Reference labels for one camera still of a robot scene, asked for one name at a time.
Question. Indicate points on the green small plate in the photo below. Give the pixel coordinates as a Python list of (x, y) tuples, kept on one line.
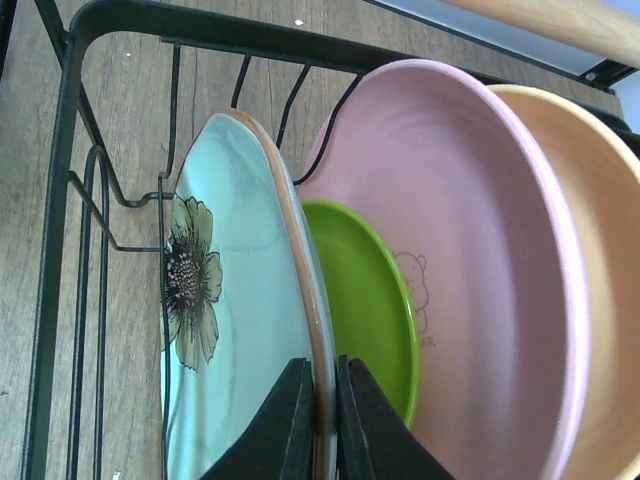
[(370, 305)]

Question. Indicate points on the right wooden rack handle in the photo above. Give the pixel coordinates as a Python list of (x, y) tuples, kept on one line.
[(592, 26)]

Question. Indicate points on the pink bear plate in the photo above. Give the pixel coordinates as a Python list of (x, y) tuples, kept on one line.
[(466, 200)]

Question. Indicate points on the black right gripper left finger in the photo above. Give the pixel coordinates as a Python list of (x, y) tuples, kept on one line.
[(278, 442)]

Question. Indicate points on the light blue flower plate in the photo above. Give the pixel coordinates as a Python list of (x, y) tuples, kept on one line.
[(244, 295)]

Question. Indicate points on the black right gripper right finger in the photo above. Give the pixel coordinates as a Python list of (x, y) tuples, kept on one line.
[(373, 441)]

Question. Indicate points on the orange yellow plate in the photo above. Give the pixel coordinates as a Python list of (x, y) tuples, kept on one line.
[(599, 175)]

